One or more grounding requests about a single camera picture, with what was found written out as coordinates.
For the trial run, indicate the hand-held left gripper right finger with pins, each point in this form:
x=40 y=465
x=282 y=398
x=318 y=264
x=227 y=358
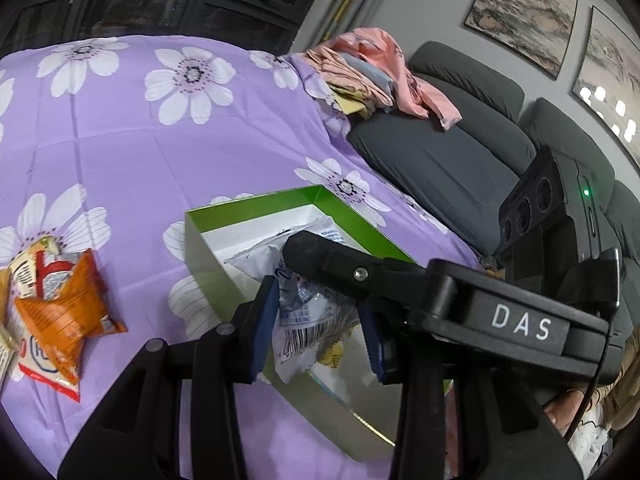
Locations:
x=375 y=350

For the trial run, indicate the clear snack packet with barcode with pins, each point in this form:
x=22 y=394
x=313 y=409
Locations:
x=305 y=320

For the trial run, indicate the grey fabric sofa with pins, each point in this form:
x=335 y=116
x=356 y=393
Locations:
x=440 y=160

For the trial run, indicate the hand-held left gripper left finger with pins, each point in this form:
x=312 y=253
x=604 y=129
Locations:
x=265 y=330

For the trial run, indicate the purple floral tablecloth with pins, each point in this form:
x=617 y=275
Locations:
x=125 y=150

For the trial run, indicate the yellow folded cloth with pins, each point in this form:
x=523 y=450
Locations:
x=355 y=102

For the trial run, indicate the green cardboard box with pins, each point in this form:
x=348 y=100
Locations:
x=210 y=260

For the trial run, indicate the framed landscape painting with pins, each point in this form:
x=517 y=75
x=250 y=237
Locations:
x=607 y=70
x=522 y=15

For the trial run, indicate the white crinkled snack packet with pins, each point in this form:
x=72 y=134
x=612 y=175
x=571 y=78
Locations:
x=250 y=260

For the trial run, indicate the person's right hand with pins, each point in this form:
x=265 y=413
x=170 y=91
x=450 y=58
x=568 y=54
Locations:
x=557 y=410

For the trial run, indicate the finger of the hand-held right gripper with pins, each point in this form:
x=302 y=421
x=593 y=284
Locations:
x=350 y=272

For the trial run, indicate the cream and green snack packet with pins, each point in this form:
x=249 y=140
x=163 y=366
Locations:
x=6 y=360

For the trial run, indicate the pink floral cloth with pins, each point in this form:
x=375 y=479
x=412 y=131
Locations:
x=380 y=55

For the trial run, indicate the white patterned garment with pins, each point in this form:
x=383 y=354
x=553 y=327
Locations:
x=592 y=435

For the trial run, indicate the blue grey folded cloth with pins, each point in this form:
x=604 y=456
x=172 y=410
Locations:
x=372 y=77

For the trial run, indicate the orange crumpled snack packet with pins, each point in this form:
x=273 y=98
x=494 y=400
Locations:
x=65 y=320

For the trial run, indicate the red and white snack packet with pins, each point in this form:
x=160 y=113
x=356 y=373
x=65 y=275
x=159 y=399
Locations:
x=40 y=280

